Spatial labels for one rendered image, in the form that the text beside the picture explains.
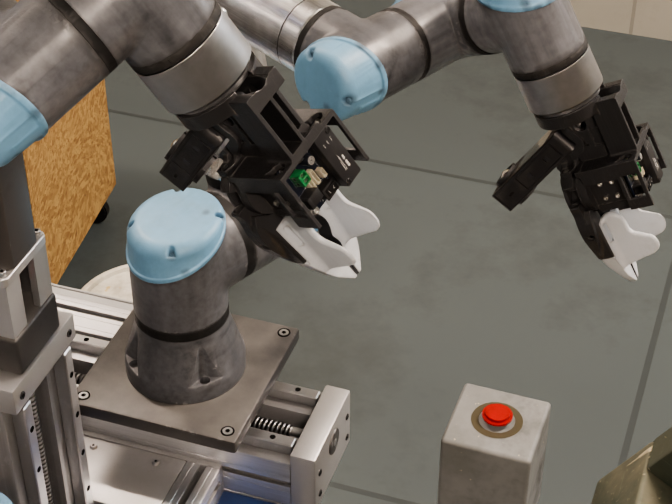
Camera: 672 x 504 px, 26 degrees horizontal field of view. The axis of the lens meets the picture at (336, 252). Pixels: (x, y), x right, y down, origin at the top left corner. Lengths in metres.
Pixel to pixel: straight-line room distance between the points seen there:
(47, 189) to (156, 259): 1.74
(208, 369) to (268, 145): 0.78
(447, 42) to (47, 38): 0.52
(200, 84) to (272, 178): 0.09
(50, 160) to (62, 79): 2.43
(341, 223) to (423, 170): 2.90
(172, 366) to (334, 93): 0.56
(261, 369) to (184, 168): 0.74
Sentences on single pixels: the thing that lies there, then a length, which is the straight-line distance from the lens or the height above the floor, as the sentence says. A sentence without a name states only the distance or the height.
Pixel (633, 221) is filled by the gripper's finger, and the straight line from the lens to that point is 1.48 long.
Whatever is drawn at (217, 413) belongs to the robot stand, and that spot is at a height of 1.04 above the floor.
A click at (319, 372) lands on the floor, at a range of 3.38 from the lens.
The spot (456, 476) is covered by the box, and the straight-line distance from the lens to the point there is 1.94.
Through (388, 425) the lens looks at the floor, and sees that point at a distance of 3.25.
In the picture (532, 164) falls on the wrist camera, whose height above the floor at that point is 1.47.
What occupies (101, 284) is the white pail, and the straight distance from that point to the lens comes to 3.08.
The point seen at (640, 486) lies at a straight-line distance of 1.91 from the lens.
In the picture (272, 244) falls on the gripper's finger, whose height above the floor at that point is 1.60.
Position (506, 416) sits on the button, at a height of 0.94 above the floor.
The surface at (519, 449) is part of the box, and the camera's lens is 1.90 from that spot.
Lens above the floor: 2.26
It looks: 37 degrees down
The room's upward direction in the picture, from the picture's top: straight up
